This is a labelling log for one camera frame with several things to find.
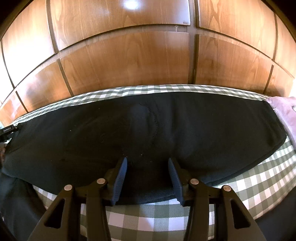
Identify wooden wardrobe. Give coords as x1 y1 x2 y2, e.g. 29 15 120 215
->
1 1 295 125

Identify pink pillow with dog print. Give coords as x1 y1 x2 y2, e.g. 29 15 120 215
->
266 96 296 149

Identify black pants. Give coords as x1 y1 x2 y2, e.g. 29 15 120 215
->
1 92 287 240

